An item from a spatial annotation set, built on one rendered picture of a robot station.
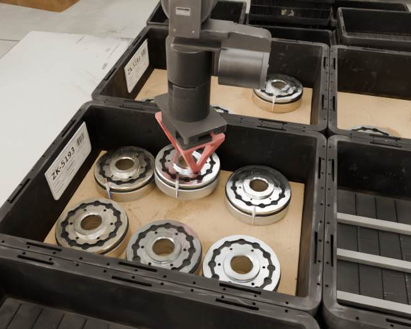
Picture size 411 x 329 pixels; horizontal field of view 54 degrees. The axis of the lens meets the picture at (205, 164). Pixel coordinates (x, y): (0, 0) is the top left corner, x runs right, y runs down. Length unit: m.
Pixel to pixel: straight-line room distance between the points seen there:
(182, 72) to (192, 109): 0.06
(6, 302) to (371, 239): 0.52
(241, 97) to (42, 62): 0.70
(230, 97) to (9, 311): 0.57
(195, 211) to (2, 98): 0.75
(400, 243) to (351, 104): 0.35
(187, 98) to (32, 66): 0.88
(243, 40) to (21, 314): 0.44
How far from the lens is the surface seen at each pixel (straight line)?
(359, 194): 0.71
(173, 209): 0.64
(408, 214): 0.71
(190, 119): 0.54
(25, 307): 0.60
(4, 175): 0.98
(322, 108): 0.73
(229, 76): 0.49
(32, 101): 1.19
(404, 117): 0.91
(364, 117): 0.88
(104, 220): 0.60
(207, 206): 0.65
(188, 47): 0.49
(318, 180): 0.57
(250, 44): 0.49
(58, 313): 0.58
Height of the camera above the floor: 1.32
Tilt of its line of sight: 43 degrees down
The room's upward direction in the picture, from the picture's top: straight up
